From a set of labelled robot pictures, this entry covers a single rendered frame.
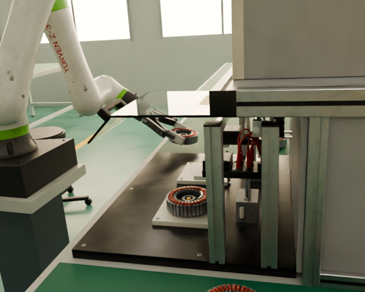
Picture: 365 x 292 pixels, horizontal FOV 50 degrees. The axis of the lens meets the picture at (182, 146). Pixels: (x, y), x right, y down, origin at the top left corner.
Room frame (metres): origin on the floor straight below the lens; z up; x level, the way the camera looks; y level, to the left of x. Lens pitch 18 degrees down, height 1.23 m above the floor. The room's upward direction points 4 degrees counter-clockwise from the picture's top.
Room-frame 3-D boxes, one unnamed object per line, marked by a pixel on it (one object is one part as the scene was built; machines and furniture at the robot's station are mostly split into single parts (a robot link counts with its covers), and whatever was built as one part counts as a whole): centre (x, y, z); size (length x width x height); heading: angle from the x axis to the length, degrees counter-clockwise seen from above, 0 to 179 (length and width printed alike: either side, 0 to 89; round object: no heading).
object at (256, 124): (0.95, -0.21, 1.04); 0.62 x 0.02 x 0.03; 166
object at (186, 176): (1.12, -0.07, 0.78); 0.15 x 0.15 x 0.01; 76
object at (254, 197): (0.85, -0.15, 0.80); 0.08 x 0.05 x 0.06; 166
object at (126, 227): (0.99, -0.05, 0.76); 0.64 x 0.47 x 0.02; 166
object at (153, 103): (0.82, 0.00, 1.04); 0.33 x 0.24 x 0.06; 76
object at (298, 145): (0.94, -0.28, 0.92); 0.66 x 0.01 x 0.30; 166
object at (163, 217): (0.88, -0.01, 0.78); 0.15 x 0.15 x 0.01; 76
